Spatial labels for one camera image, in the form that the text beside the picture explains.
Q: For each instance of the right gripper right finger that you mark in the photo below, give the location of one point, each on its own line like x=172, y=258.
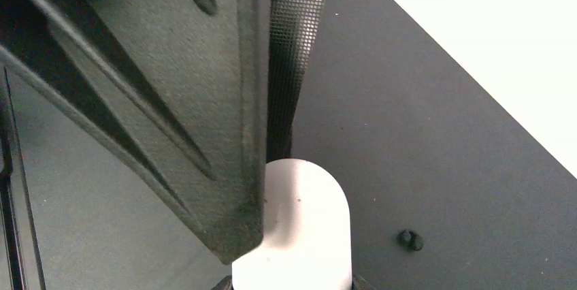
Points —
x=292, y=32

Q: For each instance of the white earbud charging case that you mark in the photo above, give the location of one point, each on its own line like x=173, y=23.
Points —
x=307, y=232

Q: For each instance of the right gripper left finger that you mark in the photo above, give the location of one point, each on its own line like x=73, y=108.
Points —
x=176, y=89

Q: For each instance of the small black table fixture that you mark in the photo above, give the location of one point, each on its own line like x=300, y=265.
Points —
x=410, y=240

